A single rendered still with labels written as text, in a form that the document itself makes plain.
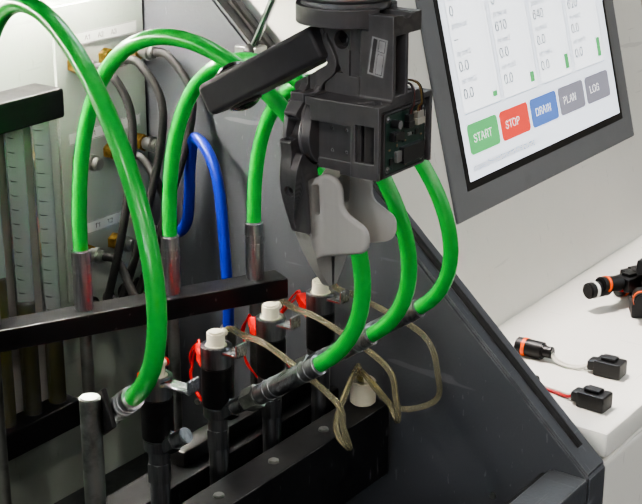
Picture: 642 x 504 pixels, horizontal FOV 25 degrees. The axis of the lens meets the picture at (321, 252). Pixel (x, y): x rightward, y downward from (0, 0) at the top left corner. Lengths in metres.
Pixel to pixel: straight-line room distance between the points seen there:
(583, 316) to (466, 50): 0.34
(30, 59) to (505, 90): 0.56
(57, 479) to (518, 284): 0.57
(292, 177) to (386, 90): 0.09
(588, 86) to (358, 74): 0.90
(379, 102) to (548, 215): 0.80
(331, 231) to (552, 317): 0.68
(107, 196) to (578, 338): 0.54
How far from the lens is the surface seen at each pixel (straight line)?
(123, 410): 1.07
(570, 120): 1.84
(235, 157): 1.52
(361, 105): 0.99
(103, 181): 1.55
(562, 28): 1.84
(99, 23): 1.52
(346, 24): 0.99
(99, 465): 1.10
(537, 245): 1.75
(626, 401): 1.50
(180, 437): 1.23
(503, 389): 1.42
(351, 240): 1.04
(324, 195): 1.04
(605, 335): 1.66
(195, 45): 1.21
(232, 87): 1.06
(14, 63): 1.45
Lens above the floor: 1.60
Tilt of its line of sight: 19 degrees down
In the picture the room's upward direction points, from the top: straight up
